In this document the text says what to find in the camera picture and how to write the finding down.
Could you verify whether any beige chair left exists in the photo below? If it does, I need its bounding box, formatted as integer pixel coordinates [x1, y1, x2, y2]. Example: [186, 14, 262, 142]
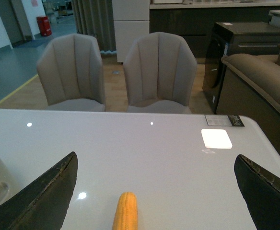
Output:
[36, 34, 106, 112]

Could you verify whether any label sticker on table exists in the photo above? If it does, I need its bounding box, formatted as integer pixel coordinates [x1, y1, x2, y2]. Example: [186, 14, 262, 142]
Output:
[205, 115, 244, 127]

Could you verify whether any yellow corn cob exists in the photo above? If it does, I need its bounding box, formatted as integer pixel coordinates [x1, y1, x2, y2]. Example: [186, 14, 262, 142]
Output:
[112, 192, 138, 230]

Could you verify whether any beige chair right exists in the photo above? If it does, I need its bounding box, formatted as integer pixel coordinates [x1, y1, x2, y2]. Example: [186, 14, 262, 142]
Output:
[123, 32, 198, 114]

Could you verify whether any dark kitchen counter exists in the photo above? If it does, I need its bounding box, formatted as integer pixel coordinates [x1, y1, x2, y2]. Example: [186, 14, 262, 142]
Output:
[150, 0, 280, 63]

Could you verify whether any grey curtain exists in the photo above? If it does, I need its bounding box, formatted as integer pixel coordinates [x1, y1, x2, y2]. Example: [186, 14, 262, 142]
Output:
[71, 0, 117, 51]

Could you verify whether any tan sofa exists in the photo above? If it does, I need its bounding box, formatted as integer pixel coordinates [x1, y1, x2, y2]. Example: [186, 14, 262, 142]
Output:
[216, 44, 280, 155]

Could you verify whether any white tall cabinet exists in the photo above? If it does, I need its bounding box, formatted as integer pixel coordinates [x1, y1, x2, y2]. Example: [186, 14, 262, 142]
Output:
[112, 0, 150, 63]

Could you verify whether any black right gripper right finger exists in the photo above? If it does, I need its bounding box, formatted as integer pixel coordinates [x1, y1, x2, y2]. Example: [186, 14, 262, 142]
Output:
[234, 154, 280, 230]

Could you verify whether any red bin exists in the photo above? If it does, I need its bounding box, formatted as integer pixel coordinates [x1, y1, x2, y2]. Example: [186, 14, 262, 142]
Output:
[36, 16, 52, 36]

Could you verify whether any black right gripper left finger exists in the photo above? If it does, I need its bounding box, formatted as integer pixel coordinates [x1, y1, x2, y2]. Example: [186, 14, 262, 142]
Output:
[0, 152, 78, 230]

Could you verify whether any black appliance cabinet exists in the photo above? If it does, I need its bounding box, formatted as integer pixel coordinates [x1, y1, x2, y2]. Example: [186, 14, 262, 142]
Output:
[202, 22, 280, 113]

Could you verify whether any beige chair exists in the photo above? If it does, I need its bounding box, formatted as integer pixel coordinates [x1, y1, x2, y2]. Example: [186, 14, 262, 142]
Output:
[36, 34, 106, 112]
[123, 32, 198, 114]

